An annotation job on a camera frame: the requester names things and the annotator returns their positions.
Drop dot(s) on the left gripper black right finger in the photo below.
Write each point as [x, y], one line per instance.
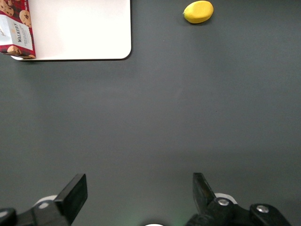
[204, 197]

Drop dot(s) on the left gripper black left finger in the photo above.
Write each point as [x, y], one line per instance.
[73, 200]

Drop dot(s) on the red cookie box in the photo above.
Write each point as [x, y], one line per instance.
[16, 30]

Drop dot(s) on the white rectangular tray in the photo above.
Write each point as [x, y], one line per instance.
[80, 30]

